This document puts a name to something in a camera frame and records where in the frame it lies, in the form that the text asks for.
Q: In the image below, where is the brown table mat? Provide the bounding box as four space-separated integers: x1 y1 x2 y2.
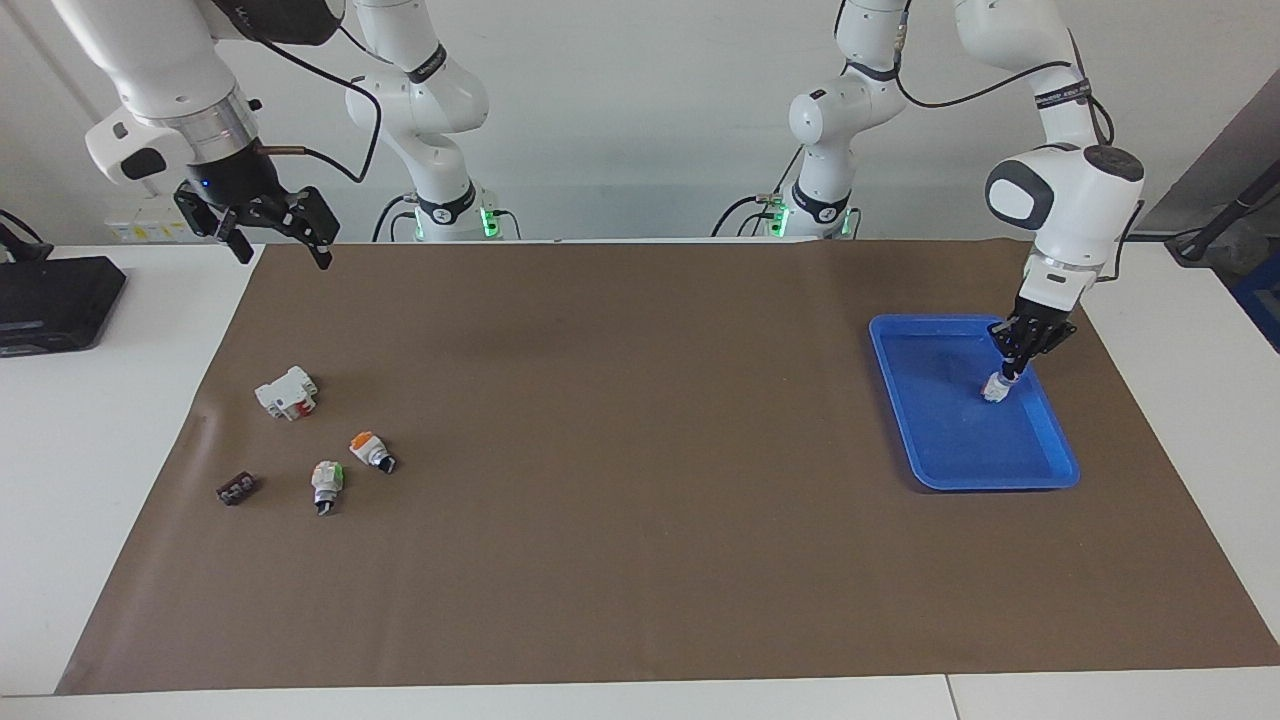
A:
55 238 1280 696

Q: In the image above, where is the white circuit breaker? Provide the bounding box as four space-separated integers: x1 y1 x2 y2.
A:
254 366 320 422

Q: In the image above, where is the black left base cable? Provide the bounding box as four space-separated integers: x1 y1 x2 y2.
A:
712 148 807 239

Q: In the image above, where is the black electronics box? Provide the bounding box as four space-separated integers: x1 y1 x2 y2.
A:
0 256 128 358

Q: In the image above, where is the black base cable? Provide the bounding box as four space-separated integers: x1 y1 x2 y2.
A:
712 148 807 239
372 193 421 244

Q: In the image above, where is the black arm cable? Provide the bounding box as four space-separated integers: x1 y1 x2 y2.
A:
895 0 1144 284
250 25 384 186

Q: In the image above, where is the black cable by electronics box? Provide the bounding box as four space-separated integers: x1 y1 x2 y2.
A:
0 208 53 264

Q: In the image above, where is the blue plastic tray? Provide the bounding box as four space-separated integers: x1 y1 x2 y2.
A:
868 313 1081 492

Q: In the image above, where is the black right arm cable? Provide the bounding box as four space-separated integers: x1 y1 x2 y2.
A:
250 25 384 186

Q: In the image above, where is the white wall socket box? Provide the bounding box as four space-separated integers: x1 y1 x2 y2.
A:
105 195 201 244

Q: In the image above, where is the blue crate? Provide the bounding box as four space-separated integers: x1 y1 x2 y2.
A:
1232 275 1280 353

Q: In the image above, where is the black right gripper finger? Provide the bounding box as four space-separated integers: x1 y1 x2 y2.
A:
174 183 256 266
258 187 341 271

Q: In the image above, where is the black tripod stand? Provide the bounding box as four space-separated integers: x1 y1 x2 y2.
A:
1165 160 1280 267

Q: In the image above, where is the green white rotary switch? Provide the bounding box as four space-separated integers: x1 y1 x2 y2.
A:
311 460 346 517

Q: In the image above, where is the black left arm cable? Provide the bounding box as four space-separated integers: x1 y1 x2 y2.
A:
895 0 1144 284

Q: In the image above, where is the black right base cable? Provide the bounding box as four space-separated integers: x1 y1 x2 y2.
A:
372 193 421 244

